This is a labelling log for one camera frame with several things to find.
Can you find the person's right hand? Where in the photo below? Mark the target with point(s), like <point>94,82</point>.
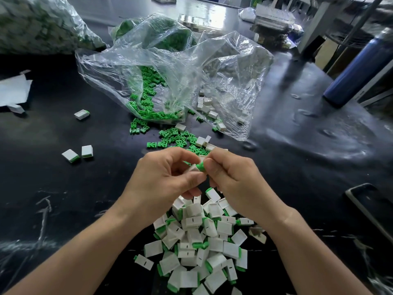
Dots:
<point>245,178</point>

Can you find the person's left hand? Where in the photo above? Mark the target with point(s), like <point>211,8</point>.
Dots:
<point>156,184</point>

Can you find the white plastic part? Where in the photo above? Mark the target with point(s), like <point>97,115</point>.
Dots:
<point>192,167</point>

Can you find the green plastic part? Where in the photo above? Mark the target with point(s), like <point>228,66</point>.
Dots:
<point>200,166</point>

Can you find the pile of assembled white-green pieces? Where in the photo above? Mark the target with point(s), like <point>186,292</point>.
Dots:
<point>199,245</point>

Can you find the assembled white-green part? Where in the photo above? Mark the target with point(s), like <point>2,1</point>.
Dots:
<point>87,151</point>
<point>143,261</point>
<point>15,108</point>
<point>81,114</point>
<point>70,156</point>

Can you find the pile of green clips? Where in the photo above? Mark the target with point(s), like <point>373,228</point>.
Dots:
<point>152,101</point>

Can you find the person's left forearm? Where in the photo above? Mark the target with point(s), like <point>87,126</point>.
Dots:
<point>70,258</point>

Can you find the person's right forearm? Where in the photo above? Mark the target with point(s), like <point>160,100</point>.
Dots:
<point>322,258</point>

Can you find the empty white shell right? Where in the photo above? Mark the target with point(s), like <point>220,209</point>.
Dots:
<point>258,234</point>

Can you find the clear plastic bag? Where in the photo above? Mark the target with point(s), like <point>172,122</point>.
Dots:
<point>239,64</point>

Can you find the black smartphone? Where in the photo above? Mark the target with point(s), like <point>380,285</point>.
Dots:
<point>371,209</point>

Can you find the brown cardboard box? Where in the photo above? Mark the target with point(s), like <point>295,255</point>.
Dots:
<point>328,53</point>

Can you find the plastic bag full of green pieces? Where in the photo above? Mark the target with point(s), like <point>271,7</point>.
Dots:
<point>172,32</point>

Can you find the grey machine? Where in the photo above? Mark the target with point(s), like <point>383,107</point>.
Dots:
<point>276,21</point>

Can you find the blue cylinder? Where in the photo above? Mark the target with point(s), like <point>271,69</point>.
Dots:
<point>361,67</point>

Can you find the white component box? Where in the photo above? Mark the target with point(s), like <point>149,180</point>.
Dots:
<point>196,21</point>

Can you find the white paper sheet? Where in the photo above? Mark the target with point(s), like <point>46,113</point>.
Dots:
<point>13,90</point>

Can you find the large bag of assembled pieces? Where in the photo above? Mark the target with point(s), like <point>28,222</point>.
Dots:
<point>46,24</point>

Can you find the white metal frame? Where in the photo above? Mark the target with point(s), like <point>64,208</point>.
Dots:
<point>313,24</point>

